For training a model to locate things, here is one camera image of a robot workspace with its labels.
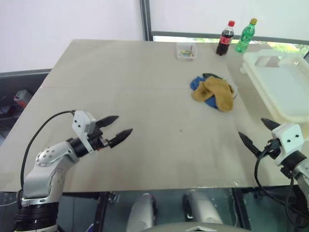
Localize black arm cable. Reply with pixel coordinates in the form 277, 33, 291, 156
253, 145, 309, 229
16, 110, 77, 201

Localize blue sock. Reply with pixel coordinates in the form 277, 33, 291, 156
190, 76, 219, 111

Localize grey rounded leg shell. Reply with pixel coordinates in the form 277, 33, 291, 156
183, 190, 224, 225
126, 193, 157, 232

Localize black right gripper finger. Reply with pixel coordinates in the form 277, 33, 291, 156
238, 131, 263, 159
261, 117, 281, 132

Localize grey window frame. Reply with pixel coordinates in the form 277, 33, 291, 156
140, 0, 309, 45

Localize green soda bottle yellow cap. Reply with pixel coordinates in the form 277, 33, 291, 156
235, 18, 258, 54

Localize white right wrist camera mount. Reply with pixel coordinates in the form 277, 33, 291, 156
271, 123, 304, 167

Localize clear box with coloured bits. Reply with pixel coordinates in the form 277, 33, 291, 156
176, 42, 198, 61

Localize red and grey device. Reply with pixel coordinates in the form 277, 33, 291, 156
13, 89, 33, 107

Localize white plastic basket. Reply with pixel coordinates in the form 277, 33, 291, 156
239, 49, 309, 141

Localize cola bottle red cap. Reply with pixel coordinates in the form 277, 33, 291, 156
215, 20, 236, 57

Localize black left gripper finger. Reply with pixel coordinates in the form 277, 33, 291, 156
107, 128, 134, 149
96, 115, 120, 129

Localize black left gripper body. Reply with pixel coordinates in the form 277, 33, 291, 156
88, 123, 113, 152

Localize dark side desk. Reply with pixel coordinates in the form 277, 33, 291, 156
0, 69, 53, 145

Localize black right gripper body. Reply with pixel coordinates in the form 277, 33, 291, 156
261, 139, 282, 160

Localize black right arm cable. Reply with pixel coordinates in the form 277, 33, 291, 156
253, 145, 309, 229

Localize grey robot chest shell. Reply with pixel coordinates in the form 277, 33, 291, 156
144, 222, 252, 232

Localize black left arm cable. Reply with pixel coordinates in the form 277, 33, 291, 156
16, 110, 77, 201

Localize black table leg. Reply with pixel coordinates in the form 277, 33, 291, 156
233, 188, 252, 230
95, 192, 116, 232

